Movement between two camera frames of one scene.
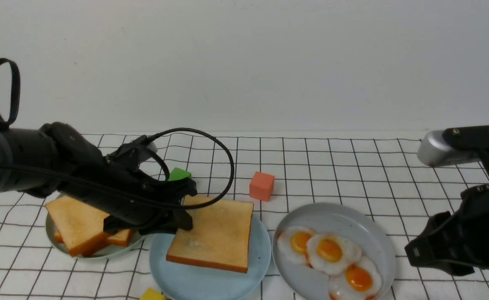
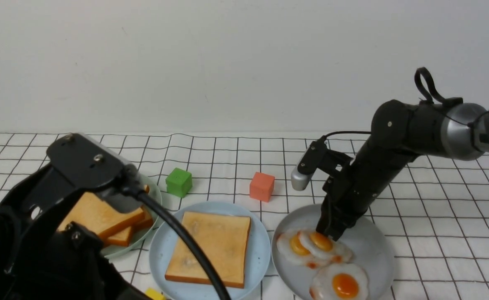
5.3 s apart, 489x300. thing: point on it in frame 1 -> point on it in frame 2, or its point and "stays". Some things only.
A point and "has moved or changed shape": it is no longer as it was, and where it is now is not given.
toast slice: (220, 236) has moved or changed shape
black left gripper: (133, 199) -> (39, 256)
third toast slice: (122, 237) stays
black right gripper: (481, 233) -> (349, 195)
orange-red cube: (261, 186) stays
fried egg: (330, 254) has moved or changed shape
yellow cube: (152, 293) stays
